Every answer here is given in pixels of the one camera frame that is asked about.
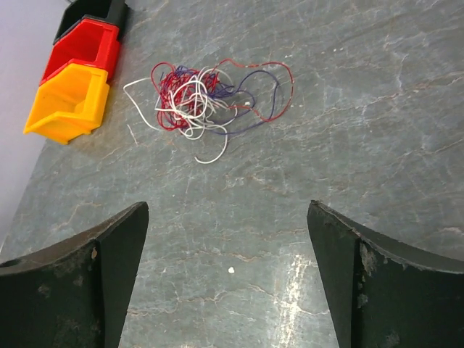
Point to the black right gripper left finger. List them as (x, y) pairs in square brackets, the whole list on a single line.
[(75, 293)]

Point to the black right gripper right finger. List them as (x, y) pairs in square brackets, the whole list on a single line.
[(382, 292)]

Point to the yellow plastic bin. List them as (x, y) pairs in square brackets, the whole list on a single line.
[(70, 104)]

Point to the red plastic bin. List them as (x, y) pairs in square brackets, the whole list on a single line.
[(91, 43)]

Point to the black plastic bin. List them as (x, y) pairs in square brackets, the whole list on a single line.
[(113, 12)]

